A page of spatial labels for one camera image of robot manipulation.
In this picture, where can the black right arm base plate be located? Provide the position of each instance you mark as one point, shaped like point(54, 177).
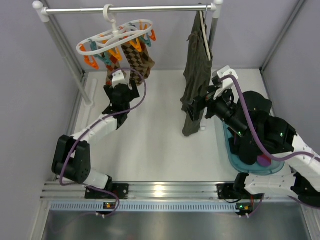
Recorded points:
point(227, 193)

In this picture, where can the white slotted cable duct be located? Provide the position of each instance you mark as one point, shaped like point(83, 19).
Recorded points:
point(128, 206)

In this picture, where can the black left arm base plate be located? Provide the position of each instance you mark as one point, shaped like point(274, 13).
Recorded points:
point(121, 190)

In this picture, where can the orange brown argyle sock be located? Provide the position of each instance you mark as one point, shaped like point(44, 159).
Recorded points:
point(114, 65)

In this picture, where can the teal plastic basket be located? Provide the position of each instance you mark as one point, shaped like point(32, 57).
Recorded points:
point(241, 167)

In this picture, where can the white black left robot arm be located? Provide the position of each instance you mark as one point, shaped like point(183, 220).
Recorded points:
point(72, 158)

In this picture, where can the olive green hanging garment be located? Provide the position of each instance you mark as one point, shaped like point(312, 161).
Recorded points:
point(197, 72)

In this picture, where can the aluminium mounting rail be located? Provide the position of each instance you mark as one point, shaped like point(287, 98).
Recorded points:
point(140, 191)

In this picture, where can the brown beige checked sock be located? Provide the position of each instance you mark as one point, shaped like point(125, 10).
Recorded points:
point(132, 56)
point(146, 62)

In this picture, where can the red purple striped sock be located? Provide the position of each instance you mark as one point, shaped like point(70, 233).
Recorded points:
point(264, 161)

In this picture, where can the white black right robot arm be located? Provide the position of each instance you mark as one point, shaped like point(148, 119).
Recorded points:
point(256, 137)

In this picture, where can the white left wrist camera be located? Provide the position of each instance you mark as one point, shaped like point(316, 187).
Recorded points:
point(118, 78)

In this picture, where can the white garment hanger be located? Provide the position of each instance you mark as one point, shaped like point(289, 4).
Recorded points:
point(204, 34)

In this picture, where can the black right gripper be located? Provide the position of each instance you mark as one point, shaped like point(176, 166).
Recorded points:
point(199, 107)

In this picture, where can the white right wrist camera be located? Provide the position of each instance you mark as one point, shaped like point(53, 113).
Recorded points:
point(222, 79)

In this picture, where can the black sock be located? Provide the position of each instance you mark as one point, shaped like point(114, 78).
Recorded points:
point(245, 148)

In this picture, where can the white clip sock hanger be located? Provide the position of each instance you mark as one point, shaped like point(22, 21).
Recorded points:
point(106, 44)

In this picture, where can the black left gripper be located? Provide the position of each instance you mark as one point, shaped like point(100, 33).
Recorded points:
point(121, 89)

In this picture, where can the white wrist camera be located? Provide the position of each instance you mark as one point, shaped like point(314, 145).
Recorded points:
point(222, 79)
point(118, 78)

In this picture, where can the white metal clothes rack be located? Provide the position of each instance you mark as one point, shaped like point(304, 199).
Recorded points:
point(46, 15)

